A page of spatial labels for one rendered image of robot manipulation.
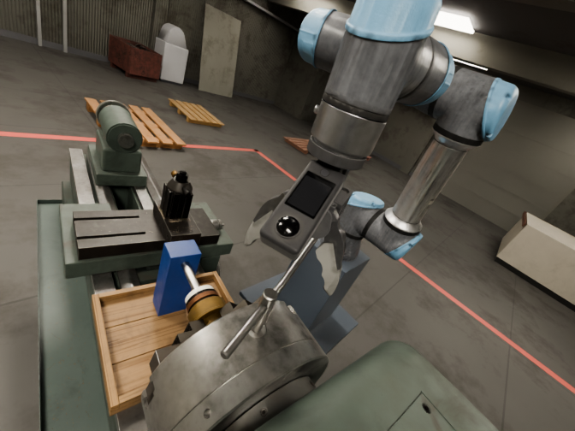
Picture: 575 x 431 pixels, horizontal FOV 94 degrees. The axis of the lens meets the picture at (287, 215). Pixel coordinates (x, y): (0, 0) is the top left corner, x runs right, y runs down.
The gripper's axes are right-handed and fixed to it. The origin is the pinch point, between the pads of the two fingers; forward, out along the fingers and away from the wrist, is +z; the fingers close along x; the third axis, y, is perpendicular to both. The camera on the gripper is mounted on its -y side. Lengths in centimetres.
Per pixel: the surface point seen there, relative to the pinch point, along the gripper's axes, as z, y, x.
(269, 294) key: 1.5, -3.8, -0.1
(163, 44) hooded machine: 71, 533, 599
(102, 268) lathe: 43, 7, 54
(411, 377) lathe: 10.1, 4.9, -25.3
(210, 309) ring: 21.2, 1.8, 11.7
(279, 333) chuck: 10.3, -1.7, -3.5
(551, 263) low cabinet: 146, 497, -312
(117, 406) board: 42.4, -14.5, 18.7
